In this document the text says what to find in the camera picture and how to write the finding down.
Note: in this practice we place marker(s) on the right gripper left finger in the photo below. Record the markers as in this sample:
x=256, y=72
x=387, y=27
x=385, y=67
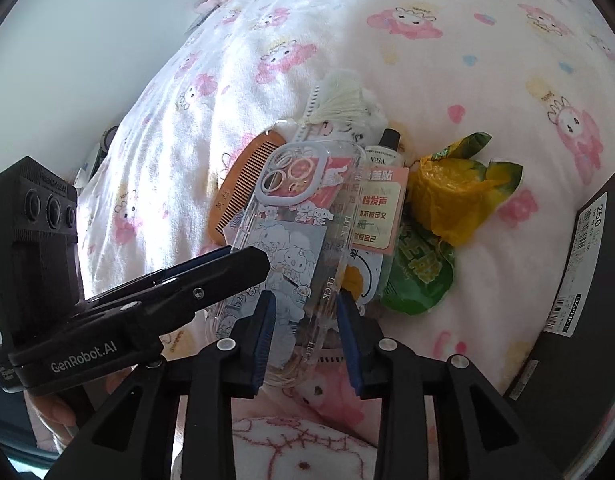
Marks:
x=131, y=435

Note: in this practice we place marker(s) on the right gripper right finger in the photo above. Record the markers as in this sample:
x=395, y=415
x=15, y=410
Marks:
x=479, y=436

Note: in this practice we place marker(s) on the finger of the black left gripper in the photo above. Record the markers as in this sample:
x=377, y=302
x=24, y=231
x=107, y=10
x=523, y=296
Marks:
x=151, y=280
x=173, y=303

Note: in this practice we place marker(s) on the clear cartoon phone case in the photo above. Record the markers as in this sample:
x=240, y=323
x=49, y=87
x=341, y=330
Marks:
x=301, y=215

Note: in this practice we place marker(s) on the black storage box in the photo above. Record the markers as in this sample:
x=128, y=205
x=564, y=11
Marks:
x=565, y=392

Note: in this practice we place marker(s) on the brown wooden comb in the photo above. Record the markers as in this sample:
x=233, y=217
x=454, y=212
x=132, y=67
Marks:
x=237, y=188

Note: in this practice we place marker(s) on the green snack packet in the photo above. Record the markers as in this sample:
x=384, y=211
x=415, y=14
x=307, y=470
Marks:
x=422, y=270

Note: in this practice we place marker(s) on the pink sticker card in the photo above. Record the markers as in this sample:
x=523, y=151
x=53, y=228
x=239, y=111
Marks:
x=380, y=209

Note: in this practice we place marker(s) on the yellow snack wrapper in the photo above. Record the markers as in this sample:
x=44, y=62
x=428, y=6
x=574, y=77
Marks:
x=451, y=193

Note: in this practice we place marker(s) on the small black cap bottle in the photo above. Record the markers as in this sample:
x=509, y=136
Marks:
x=386, y=151

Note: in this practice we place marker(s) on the white fluffy tassel charm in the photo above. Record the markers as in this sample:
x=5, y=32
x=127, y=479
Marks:
x=344, y=99

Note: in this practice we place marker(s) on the pink cartoon blanket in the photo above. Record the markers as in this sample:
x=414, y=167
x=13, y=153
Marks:
x=537, y=75

